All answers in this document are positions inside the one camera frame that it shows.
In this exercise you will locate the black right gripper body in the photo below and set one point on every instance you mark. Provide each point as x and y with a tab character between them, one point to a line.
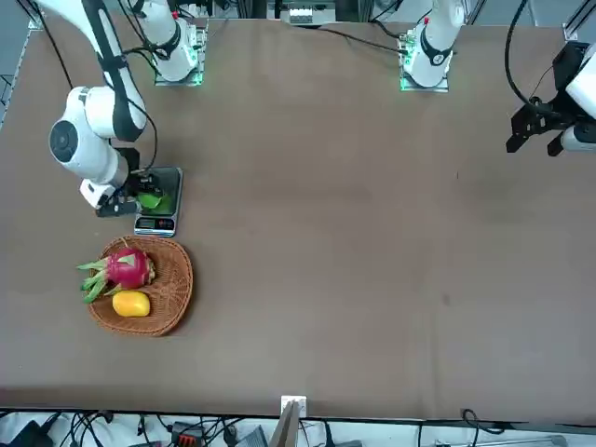
130	160

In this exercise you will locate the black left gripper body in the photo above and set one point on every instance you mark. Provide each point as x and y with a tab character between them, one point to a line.
569	65

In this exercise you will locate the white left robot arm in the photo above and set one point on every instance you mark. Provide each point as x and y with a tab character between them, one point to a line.
433	46

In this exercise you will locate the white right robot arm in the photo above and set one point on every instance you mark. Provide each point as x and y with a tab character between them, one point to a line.
88	153

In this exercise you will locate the white electronic scale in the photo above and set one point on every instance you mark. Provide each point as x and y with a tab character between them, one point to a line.
156	226

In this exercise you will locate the pink dragon fruit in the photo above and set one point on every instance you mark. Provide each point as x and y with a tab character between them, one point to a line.
128	270

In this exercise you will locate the yellow mango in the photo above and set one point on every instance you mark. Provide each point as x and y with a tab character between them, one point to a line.
131	303

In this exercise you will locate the brown wicker basket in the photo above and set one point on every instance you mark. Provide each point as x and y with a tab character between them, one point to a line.
172	288

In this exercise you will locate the white power strip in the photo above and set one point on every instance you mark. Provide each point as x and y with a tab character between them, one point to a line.
300	17

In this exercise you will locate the black red clamp device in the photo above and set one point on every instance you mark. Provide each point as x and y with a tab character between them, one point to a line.
183	433

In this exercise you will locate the aluminium camera post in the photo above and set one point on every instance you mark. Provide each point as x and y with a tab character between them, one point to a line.
292	419

